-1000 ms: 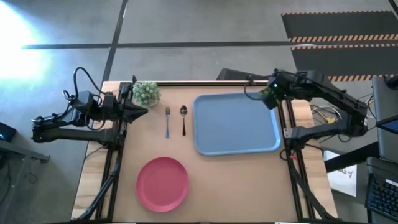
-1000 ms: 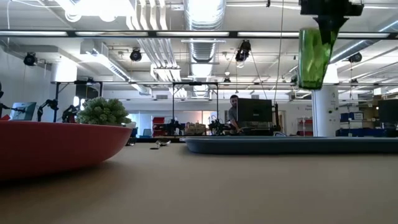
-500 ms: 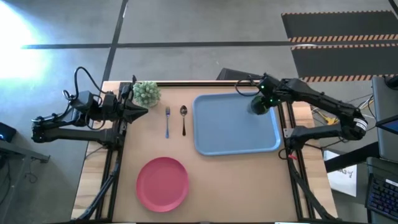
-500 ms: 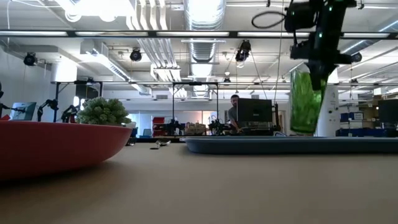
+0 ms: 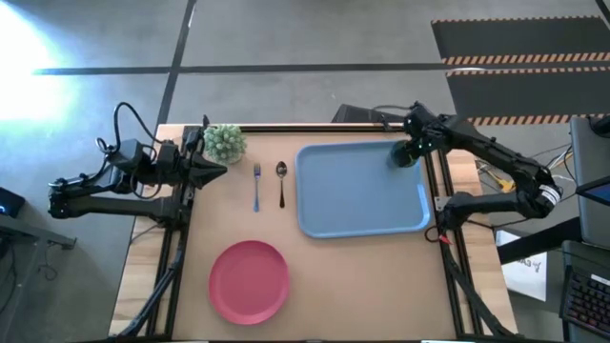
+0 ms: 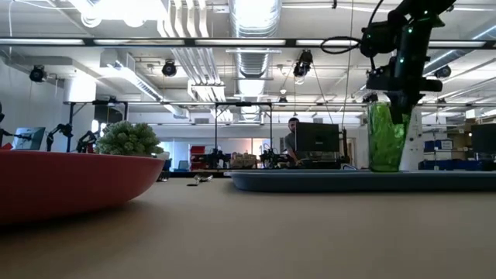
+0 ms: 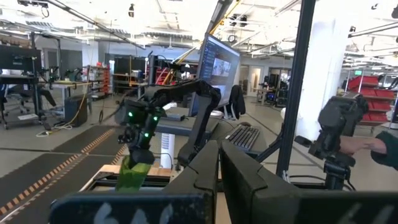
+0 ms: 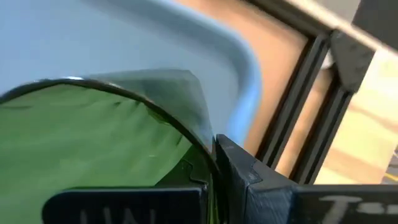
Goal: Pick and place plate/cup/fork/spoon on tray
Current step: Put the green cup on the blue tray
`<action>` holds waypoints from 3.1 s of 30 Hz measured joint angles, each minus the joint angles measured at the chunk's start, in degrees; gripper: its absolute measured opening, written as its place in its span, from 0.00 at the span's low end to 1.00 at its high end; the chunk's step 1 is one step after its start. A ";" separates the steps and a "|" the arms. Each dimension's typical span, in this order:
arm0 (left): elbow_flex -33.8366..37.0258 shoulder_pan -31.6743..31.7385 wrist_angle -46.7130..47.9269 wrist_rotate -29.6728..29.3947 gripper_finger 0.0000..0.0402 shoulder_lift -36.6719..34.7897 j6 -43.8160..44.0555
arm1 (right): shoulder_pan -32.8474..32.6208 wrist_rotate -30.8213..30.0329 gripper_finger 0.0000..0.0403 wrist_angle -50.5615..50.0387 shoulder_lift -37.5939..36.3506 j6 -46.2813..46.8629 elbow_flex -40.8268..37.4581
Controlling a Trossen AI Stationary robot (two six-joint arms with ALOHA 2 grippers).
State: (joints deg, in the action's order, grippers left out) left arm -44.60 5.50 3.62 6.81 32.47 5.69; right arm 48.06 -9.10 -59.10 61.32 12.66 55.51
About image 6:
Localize red storage bins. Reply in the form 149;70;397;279
189;145;207;171

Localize green translucent cup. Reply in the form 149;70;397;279
367;102;412;173

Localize dark shiny metal spoon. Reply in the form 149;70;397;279
187;174;214;188

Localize black computer monitor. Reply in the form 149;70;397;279
470;123;496;154
295;122;340;153

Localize silver ventilation duct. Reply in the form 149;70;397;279
228;0;283;122

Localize tilted lit monitor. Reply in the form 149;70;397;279
12;126;47;151

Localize green succulent in patterned pot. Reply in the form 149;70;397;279
95;120;165;158

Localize black hanging camera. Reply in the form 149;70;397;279
292;49;314;78

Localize red plastic plate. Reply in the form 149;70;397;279
0;149;166;226

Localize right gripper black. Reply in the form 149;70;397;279
387;57;443;125

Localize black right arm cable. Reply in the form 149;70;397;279
320;36;363;56

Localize black table edge frame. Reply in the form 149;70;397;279
157;169;233;179

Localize person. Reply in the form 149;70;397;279
284;117;301;166

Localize blue plastic tray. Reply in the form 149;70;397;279
230;170;496;194

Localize black overhead frame bar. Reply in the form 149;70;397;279
0;37;496;49

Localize blue storage bins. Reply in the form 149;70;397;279
423;139;454;153

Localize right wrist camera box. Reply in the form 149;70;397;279
365;66;396;92

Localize black metal frame stand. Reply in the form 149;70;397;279
214;102;274;168

